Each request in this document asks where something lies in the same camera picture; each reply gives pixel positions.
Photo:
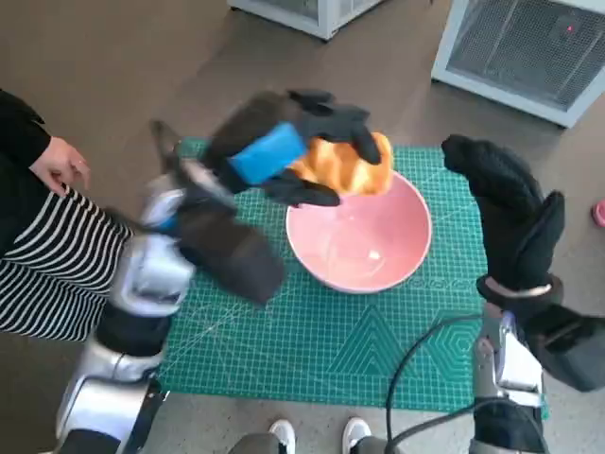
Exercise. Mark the person's hand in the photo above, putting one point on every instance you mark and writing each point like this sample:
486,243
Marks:
59,163

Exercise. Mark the seated person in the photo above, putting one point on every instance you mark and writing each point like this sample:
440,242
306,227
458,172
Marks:
47,274

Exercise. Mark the green cutting mat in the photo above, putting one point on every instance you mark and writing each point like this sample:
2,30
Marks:
283,350

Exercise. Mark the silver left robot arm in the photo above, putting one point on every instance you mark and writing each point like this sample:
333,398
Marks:
151,279

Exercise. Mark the large white mesh cabinet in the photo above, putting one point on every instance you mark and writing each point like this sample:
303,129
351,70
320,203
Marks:
520,47

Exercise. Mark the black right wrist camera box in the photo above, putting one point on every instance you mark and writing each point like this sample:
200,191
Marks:
572,350

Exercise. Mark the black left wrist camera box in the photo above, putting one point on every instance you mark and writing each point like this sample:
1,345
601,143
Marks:
236,260

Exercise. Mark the long orange bread loaf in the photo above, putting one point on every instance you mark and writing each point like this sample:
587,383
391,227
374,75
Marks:
359,175

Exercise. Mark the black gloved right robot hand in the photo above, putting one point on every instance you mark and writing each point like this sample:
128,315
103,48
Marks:
515,227

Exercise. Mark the small pink object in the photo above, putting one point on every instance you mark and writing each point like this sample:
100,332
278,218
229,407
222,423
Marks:
599,213

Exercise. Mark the white louvred cabinet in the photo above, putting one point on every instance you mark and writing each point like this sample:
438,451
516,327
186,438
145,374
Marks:
302,14

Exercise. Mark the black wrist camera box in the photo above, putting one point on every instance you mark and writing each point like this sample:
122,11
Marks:
236,260
572,350

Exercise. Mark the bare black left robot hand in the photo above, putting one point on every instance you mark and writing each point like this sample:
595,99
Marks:
264,151

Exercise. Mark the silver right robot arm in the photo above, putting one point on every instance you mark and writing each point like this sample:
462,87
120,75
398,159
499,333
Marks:
513,350

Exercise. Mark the pink bowl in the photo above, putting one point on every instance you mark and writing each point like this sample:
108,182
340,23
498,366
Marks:
359,246

